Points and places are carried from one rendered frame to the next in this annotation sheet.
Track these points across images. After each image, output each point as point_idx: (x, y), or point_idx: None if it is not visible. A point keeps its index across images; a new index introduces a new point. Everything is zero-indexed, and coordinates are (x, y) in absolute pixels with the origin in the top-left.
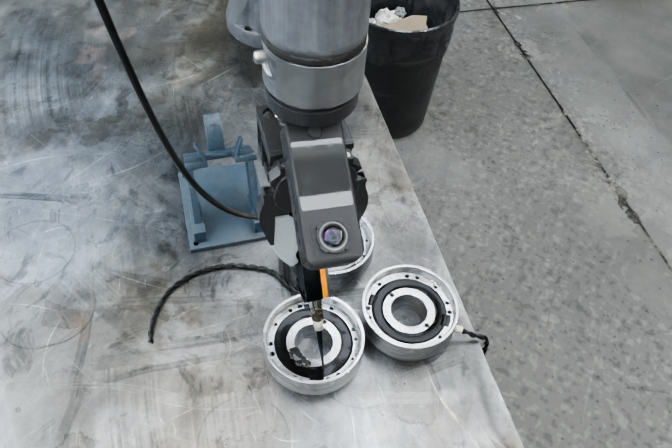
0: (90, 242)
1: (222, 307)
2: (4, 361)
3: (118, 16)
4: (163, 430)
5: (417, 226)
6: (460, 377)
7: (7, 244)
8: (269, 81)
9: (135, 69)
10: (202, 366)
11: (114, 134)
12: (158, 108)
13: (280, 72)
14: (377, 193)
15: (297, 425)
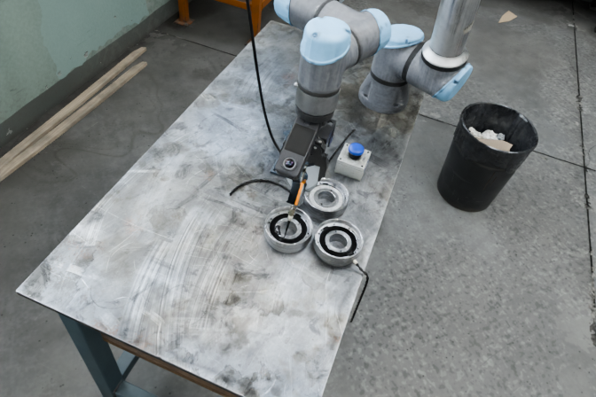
0: (235, 148)
1: (266, 198)
2: (176, 171)
3: None
4: (211, 226)
5: (376, 215)
6: (341, 282)
7: (206, 133)
8: (295, 95)
9: None
10: (242, 214)
11: (275, 112)
12: None
13: (297, 92)
14: (369, 193)
15: (260, 255)
